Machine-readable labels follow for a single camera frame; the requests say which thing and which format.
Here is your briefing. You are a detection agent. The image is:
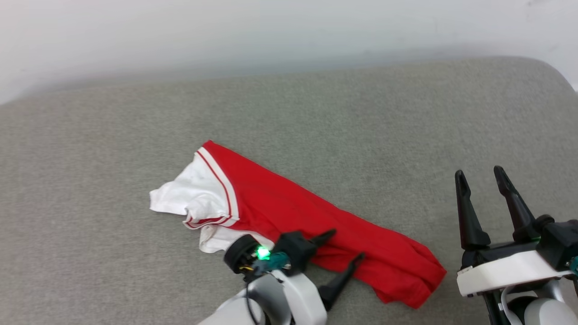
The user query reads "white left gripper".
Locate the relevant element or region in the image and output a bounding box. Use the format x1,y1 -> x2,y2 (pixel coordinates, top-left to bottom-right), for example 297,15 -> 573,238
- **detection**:
270,229 -> 365,325

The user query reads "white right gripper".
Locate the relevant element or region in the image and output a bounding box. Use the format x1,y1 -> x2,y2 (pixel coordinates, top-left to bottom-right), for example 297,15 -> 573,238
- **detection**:
455,166 -> 574,297

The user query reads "red and white garment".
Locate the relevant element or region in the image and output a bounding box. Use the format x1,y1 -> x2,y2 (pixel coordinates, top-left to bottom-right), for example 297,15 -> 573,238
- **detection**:
149,140 -> 447,310

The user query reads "grey fabric sofa cushion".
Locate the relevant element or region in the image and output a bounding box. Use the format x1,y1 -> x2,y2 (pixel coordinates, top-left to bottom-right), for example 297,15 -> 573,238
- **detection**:
0,56 -> 578,325

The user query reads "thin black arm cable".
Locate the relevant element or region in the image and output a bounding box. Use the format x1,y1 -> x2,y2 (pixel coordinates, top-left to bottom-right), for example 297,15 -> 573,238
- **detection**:
244,282 -> 265,325

